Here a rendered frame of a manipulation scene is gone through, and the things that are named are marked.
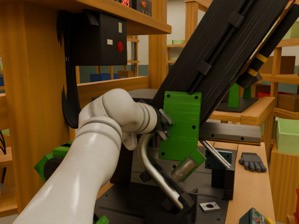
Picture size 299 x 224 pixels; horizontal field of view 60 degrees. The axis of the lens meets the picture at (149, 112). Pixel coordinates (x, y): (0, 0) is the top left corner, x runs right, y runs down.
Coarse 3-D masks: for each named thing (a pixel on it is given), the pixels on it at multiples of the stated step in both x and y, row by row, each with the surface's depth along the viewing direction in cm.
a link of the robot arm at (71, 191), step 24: (72, 144) 35; (96, 144) 33; (120, 144) 39; (72, 168) 28; (96, 168) 29; (48, 192) 25; (72, 192) 24; (96, 192) 26; (24, 216) 22; (48, 216) 22; (72, 216) 22
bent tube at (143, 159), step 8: (168, 120) 75; (144, 136) 78; (144, 144) 78; (144, 152) 78; (144, 160) 77; (144, 168) 77; (152, 168) 77; (152, 176) 76; (160, 176) 76; (160, 184) 75; (168, 184) 75; (168, 192) 74; (176, 192) 74; (176, 200) 73
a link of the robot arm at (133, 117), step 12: (108, 96) 45; (120, 96) 45; (108, 108) 44; (120, 108) 44; (132, 108) 46; (144, 108) 57; (120, 120) 45; (132, 120) 47; (144, 120) 56; (132, 132) 57
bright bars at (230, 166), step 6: (204, 144) 89; (210, 150) 89; (216, 156) 88; (222, 162) 88; (228, 168) 87; (234, 168) 87; (228, 174) 87; (234, 174) 89; (228, 180) 87; (228, 186) 87; (228, 192) 88; (228, 198) 88
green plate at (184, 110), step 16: (176, 96) 79; (192, 96) 77; (176, 112) 79; (192, 112) 77; (176, 128) 78; (192, 128) 77; (160, 144) 80; (176, 144) 78; (192, 144) 76; (176, 160) 77
